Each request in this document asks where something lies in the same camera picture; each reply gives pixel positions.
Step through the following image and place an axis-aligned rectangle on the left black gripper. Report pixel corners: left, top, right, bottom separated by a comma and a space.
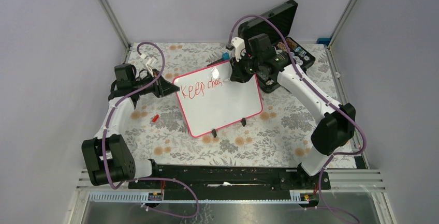
132, 69, 180, 98

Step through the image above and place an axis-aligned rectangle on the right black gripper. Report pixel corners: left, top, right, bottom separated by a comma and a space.
230, 51, 262, 84

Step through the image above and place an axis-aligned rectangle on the red marker cap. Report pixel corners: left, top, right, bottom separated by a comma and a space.
152, 114, 159, 123

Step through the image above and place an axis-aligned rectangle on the pink framed whiteboard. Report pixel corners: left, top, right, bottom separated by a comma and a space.
173, 61, 263, 138

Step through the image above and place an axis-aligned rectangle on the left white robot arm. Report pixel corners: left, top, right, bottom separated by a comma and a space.
81, 64, 180, 188

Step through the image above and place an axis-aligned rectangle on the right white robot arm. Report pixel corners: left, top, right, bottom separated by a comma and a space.
226, 34, 356, 189

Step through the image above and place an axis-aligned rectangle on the blue building brick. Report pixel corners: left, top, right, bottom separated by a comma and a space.
222, 52, 230, 61

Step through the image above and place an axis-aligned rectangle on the open black chip case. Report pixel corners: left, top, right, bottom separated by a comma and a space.
237, 0, 316, 94

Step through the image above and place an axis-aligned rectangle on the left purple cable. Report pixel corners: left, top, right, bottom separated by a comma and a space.
101, 42, 200, 219

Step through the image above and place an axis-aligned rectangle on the purple cable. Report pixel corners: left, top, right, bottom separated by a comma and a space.
226, 14, 367, 223
101, 42, 200, 219

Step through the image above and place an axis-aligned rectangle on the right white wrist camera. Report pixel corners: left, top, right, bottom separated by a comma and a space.
226, 37, 245, 62

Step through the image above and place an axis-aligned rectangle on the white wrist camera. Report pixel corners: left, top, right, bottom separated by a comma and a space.
226, 37, 245, 62
140, 54, 158, 76

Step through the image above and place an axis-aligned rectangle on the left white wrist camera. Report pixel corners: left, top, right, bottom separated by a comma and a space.
140, 54, 158, 76

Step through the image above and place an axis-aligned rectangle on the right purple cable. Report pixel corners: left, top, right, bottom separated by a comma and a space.
226, 14, 367, 223

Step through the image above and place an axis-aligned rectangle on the blue object behind frame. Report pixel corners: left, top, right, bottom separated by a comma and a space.
316, 38, 331, 46

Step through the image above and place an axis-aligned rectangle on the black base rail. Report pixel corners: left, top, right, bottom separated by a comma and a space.
128, 165, 331, 201

